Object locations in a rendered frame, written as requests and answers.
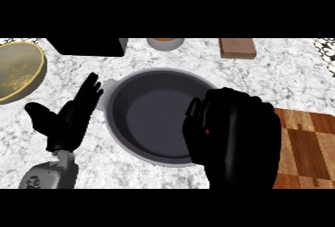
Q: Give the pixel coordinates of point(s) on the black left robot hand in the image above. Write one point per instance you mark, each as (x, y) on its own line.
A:
(70, 118)

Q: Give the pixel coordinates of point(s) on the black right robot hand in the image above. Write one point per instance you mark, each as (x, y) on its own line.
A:
(240, 139)

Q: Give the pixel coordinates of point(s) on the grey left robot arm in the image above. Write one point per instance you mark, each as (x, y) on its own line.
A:
(51, 174)

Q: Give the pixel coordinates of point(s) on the wooden checkered cutting board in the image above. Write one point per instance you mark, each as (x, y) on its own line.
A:
(308, 149)

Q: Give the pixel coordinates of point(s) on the grey pot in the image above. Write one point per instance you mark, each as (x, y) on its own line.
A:
(153, 116)

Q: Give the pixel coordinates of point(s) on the gold rimmed olive bowl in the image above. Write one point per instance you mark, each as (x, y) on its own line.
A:
(17, 71)

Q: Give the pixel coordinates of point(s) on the black appliance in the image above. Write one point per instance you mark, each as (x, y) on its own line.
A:
(88, 46)

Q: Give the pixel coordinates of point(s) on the brown wooden block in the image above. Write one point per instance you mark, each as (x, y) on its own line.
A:
(237, 48)

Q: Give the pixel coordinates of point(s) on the grey cup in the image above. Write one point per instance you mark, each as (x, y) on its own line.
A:
(165, 43)

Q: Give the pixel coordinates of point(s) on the black white patterned object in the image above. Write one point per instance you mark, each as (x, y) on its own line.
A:
(327, 53)

